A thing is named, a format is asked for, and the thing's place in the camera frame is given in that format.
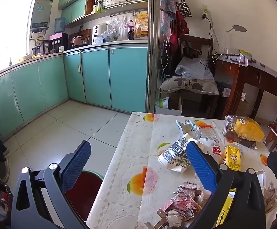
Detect dark soda bottle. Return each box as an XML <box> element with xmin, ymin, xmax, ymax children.
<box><xmin>128</xmin><ymin>20</ymin><xmax>135</xmax><ymax>40</ymax></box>

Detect white kitchen appliance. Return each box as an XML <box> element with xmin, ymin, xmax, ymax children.
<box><xmin>92</xmin><ymin>24</ymin><xmax>108</xmax><ymax>45</ymax></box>

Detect crumpled pink paper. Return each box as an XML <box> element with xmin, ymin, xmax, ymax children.
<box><xmin>163</xmin><ymin>181</ymin><xmax>212</xmax><ymax>227</ymax></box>

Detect patterned paper cup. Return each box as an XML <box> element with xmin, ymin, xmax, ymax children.
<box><xmin>158</xmin><ymin>134</ymin><xmax>193</xmax><ymax>172</ymax></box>

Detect black drink dispenser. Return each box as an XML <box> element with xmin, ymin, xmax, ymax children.
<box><xmin>43</xmin><ymin>32</ymin><xmax>69</xmax><ymax>54</ymax></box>

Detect green trash bin red inside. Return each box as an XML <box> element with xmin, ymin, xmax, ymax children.
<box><xmin>65</xmin><ymin>169</ymin><xmax>104</xmax><ymax>223</ymax></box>

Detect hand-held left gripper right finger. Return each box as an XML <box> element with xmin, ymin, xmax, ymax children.
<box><xmin>186</xmin><ymin>140</ymin><xmax>266</xmax><ymax>229</ymax></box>

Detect dark wooden chair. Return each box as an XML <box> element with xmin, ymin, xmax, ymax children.
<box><xmin>180</xmin><ymin>35</ymin><xmax>219</xmax><ymax>119</ymax></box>

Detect red garment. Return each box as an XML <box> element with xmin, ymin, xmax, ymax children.
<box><xmin>169</xmin><ymin>3</ymin><xmax>190</xmax><ymax>53</ymax></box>

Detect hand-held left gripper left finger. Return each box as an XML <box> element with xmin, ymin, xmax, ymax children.
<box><xmin>11</xmin><ymin>140</ymin><xmax>92</xmax><ymax>229</ymax></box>

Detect brown wooden desk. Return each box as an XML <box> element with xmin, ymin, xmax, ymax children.
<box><xmin>214</xmin><ymin>54</ymin><xmax>277</xmax><ymax>120</ymax></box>

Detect blue water jug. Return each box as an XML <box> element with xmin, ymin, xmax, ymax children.
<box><xmin>54</xmin><ymin>17</ymin><xmax>66</xmax><ymax>34</ymax></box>

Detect silver snack wrapper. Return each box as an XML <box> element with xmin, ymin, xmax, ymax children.
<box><xmin>175</xmin><ymin>119</ymin><xmax>201</xmax><ymax>134</ymax></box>

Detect teal kitchen base cabinets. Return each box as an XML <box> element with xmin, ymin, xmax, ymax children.
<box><xmin>0</xmin><ymin>44</ymin><xmax>149</xmax><ymax>139</ymax></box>

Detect brown rice cooker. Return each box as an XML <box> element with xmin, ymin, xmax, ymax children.
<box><xmin>70</xmin><ymin>36</ymin><xmax>88</xmax><ymax>48</ymax></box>

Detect yellow snack bag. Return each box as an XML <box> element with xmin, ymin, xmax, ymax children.
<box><xmin>134</xmin><ymin>13</ymin><xmax>149</xmax><ymax>39</ymax></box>

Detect yellow white medicine box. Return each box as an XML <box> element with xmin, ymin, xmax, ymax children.
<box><xmin>214</xmin><ymin>188</ymin><xmax>237</xmax><ymax>228</ymax></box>

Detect blue plaid cloth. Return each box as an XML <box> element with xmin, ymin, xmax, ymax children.
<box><xmin>160</xmin><ymin>0</ymin><xmax>180</xmax><ymax>39</ymax></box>

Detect wooden cutting board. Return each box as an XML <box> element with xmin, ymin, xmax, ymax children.
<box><xmin>78</xmin><ymin>28</ymin><xmax>92</xmax><ymax>45</ymax></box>

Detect leaf print cushion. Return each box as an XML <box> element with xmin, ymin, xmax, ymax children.
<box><xmin>159</xmin><ymin>76</ymin><xmax>220</xmax><ymax>96</ymax></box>

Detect white cable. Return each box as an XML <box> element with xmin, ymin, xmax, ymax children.
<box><xmin>161</xmin><ymin>32</ymin><xmax>177</xmax><ymax>80</ymax></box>

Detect bubble wrap bag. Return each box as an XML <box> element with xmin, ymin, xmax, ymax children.
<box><xmin>175</xmin><ymin>56</ymin><xmax>215</xmax><ymax>81</ymax></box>

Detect yellow drink carton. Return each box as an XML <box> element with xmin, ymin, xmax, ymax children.
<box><xmin>221</xmin><ymin>145</ymin><xmax>244</xmax><ymax>172</ymax></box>

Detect round grey wall lamp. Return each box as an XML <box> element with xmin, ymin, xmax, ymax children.
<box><xmin>226</xmin><ymin>25</ymin><xmax>247</xmax><ymax>33</ymax></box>

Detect black cable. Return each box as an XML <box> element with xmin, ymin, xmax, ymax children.
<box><xmin>199</xmin><ymin>17</ymin><xmax>222</xmax><ymax>71</ymax></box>

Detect clear bag of bread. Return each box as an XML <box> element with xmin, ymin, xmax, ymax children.
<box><xmin>224</xmin><ymin>114</ymin><xmax>266</xmax><ymax>149</ymax></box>

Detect fruit print tablecloth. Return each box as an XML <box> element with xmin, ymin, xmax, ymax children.
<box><xmin>86</xmin><ymin>111</ymin><xmax>277</xmax><ymax>229</ymax></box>

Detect kitchen window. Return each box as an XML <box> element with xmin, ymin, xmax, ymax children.
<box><xmin>0</xmin><ymin>0</ymin><xmax>37</xmax><ymax>70</ymax></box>

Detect brown patterned paper scrap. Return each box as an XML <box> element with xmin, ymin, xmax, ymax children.
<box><xmin>263</xmin><ymin>181</ymin><xmax>277</xmax><ymax>214</ymax></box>

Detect clear plastic bags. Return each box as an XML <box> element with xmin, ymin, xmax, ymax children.
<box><xmin>101</xmin><ymin>19</ymin><xmax>126</xmax><ymax>42</ymax></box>

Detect aluminium sliding door frame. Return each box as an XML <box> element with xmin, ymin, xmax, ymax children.
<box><xmin>147</xmin><ymin>0</ymin><xmax>162</xmax><ymax>114</ymax></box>

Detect black white print bag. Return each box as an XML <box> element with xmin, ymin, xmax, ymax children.
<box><xmin>176</xmin><ymin>0</ymin><xmax>193</xmax><ymax>19</ymax></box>

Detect clear plastic bottle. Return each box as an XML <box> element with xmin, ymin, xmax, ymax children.
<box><xmin>193</xmin><ymin>126</ymin><xmax>223</xmax><ymax>163</ymax></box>

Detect white green cardboard box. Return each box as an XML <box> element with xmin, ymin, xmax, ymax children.
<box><xmin>155</xmin><ymin>96</ymin><xmax>183</xmax><ymax>118</ymax></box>

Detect grey wall water heater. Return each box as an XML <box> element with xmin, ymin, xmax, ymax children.
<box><xmin>30</xmin><ymin>0</ymin><xmax>53</xmax><ymax>32</ymax></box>

